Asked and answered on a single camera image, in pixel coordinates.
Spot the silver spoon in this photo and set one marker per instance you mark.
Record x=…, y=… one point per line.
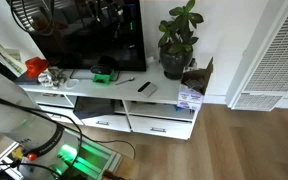
x=129, y=79

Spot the green lit robot base platform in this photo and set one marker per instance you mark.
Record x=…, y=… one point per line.
x=97, y=160

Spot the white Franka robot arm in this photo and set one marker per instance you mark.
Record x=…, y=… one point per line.
x=14, y=116

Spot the white TV stand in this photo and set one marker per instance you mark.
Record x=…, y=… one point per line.
x=164, y=90

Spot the green plastic stand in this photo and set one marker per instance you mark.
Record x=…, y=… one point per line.
x=102, y=79

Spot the black glasses case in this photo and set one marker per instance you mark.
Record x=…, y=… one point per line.
x=100, y=69

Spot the slim black remote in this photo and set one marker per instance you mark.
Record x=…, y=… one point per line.
x=144, y=86

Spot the white power adapter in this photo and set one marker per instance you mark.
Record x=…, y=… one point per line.
x=150, y=60

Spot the wide white drawer front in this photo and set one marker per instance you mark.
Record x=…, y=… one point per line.
x=157, y=128

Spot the dark glazed plant pot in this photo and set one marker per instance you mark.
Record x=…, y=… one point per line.
x=175, y=65

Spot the open cardboard box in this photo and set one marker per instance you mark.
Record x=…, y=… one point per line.
x=189, y=98

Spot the medium white drawer front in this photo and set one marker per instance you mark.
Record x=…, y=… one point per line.
x=110, y=122

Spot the black shelf panel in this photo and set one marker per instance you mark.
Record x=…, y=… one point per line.
x=94, y=107

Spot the white round dish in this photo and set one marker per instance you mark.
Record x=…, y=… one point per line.
x=71, y=84

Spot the black flat screen TV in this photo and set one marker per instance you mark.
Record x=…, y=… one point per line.
x=84, y=40

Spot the green leafy plant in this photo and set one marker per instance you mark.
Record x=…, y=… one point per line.
x=180, y=13

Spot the narrow white drawer front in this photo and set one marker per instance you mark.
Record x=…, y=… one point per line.
x=60, y=116

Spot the striped crumpled cloth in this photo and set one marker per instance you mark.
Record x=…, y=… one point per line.
x=50, y=78

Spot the red plastic object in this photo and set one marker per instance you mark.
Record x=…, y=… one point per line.
x=35, y=65

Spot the red emergency stop button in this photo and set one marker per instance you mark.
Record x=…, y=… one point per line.
x=32, y=156

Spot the stack of books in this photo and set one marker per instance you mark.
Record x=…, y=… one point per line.
x=10, y=58

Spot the white wall vent heater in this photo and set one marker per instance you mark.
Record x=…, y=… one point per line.
x=277, y=66

